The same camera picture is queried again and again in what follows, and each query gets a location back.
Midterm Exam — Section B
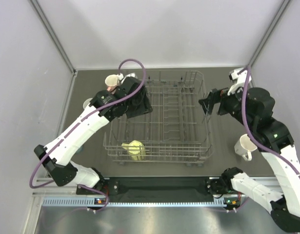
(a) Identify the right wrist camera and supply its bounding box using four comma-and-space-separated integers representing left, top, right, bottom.
227, 68, 248, 96

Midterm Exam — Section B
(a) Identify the grey wire dish rack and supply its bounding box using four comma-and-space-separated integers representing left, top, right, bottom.
103, 70, 213, 166

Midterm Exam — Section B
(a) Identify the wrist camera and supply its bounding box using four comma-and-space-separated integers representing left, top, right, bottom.
118, 73, 138, 83
227, 68, 248, 96

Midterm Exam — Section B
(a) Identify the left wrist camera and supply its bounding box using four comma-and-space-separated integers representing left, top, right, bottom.
118, 73, 138, 83

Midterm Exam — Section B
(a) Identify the aluminium frame rail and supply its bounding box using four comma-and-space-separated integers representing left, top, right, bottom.
32, 175, 300, 208

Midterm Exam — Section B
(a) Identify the plain blue mug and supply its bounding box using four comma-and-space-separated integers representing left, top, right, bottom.
75, 145, 84, 154

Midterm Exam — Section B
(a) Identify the white mug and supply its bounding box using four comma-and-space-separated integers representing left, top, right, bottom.
234, 134, 258, 161

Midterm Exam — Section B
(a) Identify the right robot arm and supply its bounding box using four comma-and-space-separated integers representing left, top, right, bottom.
199, 88, 300, 233

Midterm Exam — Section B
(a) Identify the blue floral mug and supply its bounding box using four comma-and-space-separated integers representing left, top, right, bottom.
82, 98, 92, 110

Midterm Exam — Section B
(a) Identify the pink mug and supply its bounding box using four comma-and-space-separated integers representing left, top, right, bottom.
105, 74, 120, 93

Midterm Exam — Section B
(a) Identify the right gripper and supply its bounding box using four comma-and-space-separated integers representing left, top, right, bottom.
199, 81, 255, 128

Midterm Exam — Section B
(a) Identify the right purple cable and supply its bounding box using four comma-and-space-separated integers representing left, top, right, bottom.
226, 67, 300, 212

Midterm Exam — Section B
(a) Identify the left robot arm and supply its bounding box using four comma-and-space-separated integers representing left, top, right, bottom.
34, 73, 153, 194

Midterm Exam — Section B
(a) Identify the yellow mug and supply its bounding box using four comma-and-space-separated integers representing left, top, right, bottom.
121, 140, 146, 161

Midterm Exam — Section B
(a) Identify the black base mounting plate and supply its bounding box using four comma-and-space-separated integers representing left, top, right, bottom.
77, 176, 236, 196

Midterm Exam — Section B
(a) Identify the purple cable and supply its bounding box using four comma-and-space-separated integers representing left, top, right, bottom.
226, 67, 300, 212
29, 58, 147, 212

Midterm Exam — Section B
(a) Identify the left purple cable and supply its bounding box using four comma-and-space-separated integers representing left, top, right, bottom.
29, 58, 147, 212

